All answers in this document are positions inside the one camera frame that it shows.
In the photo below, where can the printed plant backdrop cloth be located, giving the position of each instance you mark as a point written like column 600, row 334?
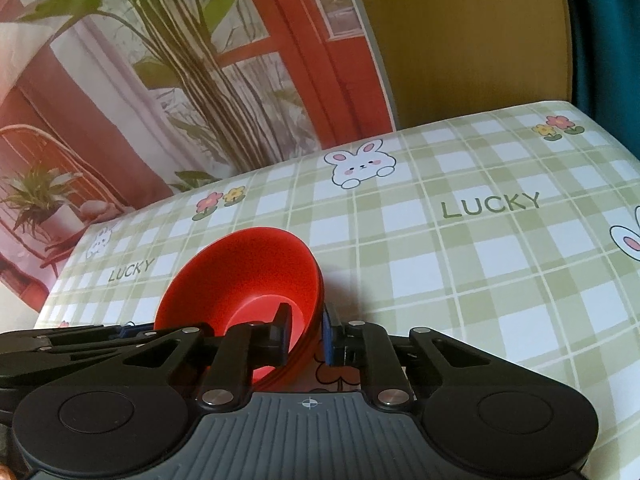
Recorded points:
column 175, row 75

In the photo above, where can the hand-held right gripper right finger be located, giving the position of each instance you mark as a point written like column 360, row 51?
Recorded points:
column 328, row 335

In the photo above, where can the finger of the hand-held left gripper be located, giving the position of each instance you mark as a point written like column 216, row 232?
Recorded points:
column 100, row 336

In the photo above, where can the teal curtain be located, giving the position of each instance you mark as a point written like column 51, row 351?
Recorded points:
column 607, row 35

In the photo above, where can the orange bowl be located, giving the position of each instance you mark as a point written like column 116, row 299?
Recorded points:
column 321, row 280

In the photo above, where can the green checked tablecloth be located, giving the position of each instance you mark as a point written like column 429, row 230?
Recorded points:
column 475, row 260

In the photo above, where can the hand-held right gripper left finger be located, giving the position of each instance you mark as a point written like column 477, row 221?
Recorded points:
column 282, row 332

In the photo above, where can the red bowl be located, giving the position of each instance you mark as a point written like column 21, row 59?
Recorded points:
column 225, row 280

